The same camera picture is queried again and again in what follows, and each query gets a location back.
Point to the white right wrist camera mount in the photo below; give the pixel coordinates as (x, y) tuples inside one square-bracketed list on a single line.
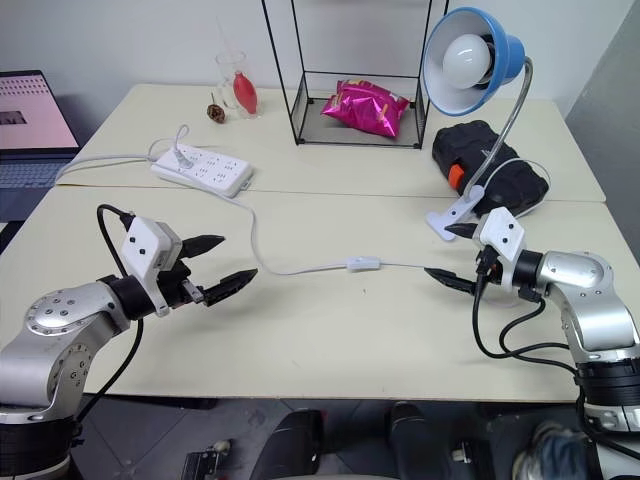
[(502, 231)]

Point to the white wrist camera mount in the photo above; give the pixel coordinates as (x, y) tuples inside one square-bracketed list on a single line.
[(502, 231), (144, 250)]

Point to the clear drinking glass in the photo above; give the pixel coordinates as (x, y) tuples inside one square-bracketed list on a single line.
[(225, 97)]

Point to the grey blue shoe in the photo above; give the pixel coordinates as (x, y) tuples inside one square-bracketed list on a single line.
[(552, 452)]

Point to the grey laptop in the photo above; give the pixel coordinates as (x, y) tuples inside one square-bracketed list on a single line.
[(30, 125)]

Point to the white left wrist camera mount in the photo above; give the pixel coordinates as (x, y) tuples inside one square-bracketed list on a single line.
[(144, 250)]

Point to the black padded bag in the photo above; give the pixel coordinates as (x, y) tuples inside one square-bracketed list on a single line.
[(520, 175)]

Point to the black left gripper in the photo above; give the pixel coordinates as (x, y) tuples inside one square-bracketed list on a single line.
[(175, 289)]

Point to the brown pine cone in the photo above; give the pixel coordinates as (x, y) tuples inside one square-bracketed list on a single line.
[(217, 112)]

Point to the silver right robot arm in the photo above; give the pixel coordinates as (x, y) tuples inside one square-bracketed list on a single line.
[(585, 290)]

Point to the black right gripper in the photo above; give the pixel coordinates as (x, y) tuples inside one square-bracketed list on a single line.
[(490, 267)]

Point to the white light bulb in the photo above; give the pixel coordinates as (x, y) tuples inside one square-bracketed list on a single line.
[(467, 60)]

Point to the dark metal bracket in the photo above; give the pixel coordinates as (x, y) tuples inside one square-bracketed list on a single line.
[(205, 462)]

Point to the dark rounded shape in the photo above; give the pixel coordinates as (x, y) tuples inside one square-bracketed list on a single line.
[(292, 445), (415, 435)]

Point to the red bulb-shaped object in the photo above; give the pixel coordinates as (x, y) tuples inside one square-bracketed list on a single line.
[(244, 90)]

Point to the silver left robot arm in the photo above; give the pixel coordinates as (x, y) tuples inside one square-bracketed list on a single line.
[(55, 325)]

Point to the white power strip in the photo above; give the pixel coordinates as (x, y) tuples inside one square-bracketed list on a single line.
[(215, 172)]

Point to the orange bag buckle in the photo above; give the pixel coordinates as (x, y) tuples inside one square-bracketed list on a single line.
[(456, 176)]

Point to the blue gooseneck clip desk lamp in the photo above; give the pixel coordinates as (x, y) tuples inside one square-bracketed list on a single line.
[(509, 47)]

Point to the pink snack bag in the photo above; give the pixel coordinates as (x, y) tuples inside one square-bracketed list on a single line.
[(365, 107)]

